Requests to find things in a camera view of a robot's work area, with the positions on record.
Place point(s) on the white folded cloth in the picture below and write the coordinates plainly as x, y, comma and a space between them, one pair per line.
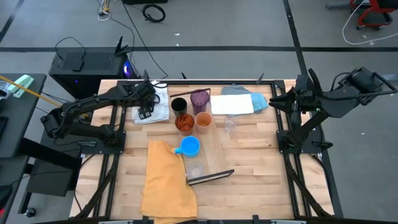
231, 104

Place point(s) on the grey cloth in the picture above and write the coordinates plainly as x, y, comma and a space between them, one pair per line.
234, 90

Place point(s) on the light blue plastic mug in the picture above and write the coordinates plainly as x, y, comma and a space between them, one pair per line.
190, 146

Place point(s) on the light blue cloth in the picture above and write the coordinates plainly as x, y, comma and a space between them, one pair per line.
259, 102

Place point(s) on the black plastic cup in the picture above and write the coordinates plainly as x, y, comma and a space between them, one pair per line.
178, 105

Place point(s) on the red chair base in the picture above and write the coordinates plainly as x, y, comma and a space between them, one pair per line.
377, 3

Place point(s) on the mint green stapler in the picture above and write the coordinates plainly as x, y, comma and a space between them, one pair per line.
23, 83

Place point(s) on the black aluminium table frame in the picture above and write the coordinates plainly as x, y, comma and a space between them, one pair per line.
289, 189

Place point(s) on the orange translucent faceted tumbler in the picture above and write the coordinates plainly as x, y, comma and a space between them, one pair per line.
184, 123

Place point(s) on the black floor box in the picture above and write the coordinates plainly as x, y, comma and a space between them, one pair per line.
144, 1

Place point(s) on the small black hub box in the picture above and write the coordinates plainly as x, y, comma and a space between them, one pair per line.
77, 65

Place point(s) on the black desk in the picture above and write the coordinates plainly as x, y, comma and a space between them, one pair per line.
18, 124

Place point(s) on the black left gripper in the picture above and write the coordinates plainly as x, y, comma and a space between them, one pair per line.
140, 93

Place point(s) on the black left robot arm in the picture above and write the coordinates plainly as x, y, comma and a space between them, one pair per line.
93, 100

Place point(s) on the purple translucent faceted tumbler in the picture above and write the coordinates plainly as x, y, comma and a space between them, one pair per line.
199, 99

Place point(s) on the black caster wheel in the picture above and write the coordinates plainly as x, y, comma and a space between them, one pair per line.
30, 212

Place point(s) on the white checked dish towel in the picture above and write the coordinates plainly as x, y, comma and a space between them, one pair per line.
161, 109

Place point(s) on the black computer tower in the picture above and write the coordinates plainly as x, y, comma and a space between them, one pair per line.
93, 63

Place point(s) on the yellow waffle cloth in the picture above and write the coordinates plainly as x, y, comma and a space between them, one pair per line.
164, 186

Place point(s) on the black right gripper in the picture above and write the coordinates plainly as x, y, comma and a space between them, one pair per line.
306, 98

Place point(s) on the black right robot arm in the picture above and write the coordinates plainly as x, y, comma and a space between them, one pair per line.
339, 99

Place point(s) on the grey metal foot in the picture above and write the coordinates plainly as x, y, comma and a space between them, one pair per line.
337, 5

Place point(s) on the peach plastic cup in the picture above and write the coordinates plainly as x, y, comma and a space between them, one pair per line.
203, 119

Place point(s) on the black floor panel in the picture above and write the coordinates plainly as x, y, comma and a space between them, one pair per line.
56, 180

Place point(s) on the clear plastic footed mug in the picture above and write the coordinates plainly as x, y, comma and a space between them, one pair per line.
230, 124
195, 169

